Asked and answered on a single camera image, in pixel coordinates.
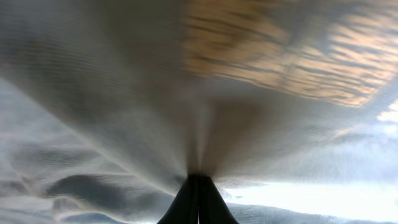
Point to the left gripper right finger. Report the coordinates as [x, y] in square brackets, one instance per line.
[212, 208]

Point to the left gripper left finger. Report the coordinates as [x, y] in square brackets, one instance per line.
[184, 208]

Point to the light blue printed t-shirt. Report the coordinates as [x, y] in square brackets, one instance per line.
[290, 107]

